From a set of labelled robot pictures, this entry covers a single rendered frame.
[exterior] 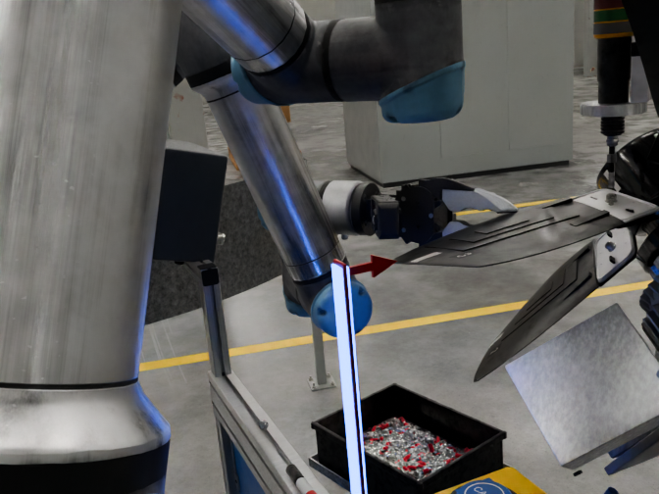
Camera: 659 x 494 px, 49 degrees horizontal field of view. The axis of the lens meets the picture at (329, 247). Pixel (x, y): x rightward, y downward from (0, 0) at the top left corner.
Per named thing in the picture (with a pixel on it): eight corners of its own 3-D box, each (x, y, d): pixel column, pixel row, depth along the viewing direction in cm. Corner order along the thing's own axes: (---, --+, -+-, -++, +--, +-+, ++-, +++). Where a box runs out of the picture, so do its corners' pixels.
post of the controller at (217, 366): (231, 373, 126) (218, 266, 121) (215, 378, 125) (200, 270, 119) (227, 368, 129) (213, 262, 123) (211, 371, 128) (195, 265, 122)
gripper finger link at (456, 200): (527, 182, 90) (455, 184, 95) (513, 187, 85) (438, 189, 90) (527, 207, 91) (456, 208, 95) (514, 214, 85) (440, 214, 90)
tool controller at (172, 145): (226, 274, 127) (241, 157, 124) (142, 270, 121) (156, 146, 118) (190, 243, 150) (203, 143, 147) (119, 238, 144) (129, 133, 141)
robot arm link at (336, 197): (320, 183, 96) (322, 243, 98) (351, 183, 94) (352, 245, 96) (346, 177, 103) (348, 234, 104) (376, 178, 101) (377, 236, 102)
